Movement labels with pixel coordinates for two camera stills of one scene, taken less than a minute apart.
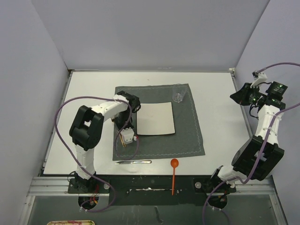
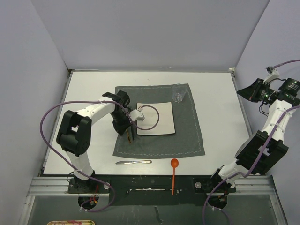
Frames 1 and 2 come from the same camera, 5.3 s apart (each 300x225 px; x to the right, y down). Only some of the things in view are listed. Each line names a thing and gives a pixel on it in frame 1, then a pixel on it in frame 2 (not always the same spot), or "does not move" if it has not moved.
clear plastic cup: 179,90 does not move
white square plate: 155,118 does not move
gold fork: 122,139 to 128,136
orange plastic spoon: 174,163 does not move
